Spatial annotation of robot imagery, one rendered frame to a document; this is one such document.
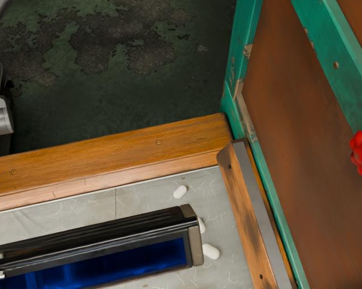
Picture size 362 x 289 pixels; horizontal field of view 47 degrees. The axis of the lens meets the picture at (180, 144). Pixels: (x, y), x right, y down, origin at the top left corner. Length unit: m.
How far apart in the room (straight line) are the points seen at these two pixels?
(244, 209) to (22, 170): 0.47
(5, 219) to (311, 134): 0.64
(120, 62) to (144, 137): 1.12
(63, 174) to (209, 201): 0.31
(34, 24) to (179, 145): 1.48
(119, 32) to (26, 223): 1.38
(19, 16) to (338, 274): 2.01
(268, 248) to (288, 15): 0.39
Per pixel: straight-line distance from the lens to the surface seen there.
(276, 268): 0.75
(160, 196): 0.89
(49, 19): 2.26
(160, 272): 0.53
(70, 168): 0.92
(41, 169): 0.94
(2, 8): 0.78
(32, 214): 0.93
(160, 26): 2.14
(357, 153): 0.41
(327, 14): 0.46
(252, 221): 0.77
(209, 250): 0.84
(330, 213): 0.58
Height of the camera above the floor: 1.58
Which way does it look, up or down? 64 degrees down
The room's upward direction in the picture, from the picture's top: straight up
